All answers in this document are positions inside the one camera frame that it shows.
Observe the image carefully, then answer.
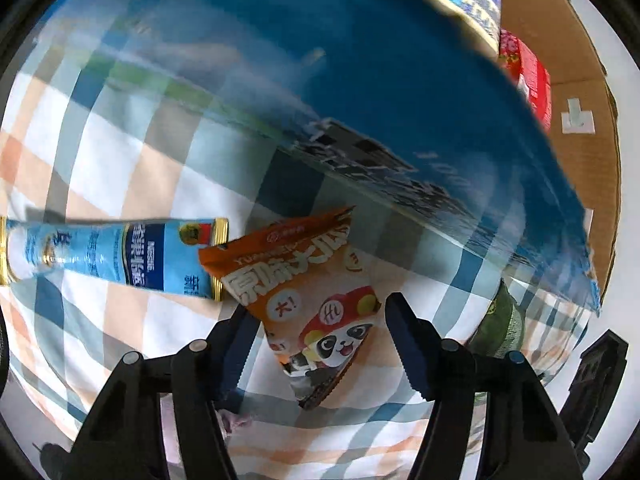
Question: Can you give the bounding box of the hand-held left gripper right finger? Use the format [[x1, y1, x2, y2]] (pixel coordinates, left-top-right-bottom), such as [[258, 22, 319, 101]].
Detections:
[[384, 292, 585, 480]]

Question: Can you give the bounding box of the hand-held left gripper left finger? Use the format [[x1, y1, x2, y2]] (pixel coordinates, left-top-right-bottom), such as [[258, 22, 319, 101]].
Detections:
[[71, 304, 262, 480]]

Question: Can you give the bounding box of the orange panda snack packet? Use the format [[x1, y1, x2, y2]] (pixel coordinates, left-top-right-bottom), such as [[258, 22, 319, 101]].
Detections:
[[198, 205, 385, 411]]

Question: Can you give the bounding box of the blue snack bag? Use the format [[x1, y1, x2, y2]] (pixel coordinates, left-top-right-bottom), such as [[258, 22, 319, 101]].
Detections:
[[37, 0, 602, 317]]

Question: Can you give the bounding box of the cardboard box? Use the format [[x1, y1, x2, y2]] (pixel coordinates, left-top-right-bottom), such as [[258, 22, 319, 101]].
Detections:
[[364, 0, 622, 306]]

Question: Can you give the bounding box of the green packet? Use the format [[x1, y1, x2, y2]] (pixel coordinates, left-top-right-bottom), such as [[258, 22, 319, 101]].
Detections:
[[464, 280, 526, 361]]

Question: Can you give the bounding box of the light blue tube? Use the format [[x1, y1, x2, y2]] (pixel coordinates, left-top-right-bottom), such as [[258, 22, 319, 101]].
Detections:
[[0, 216, 230, 302]]

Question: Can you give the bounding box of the black stand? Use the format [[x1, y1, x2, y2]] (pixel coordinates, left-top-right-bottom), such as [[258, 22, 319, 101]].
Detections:
[[556, 329, 630, 466]]

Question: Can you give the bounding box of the plaid blanket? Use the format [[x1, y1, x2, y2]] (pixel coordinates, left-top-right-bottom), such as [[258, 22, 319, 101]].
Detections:
[[0, 20, 593, 480]]

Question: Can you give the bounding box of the red packet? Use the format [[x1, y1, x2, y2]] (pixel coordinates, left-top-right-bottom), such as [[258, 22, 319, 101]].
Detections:
[[497, 29, 552, 135]]

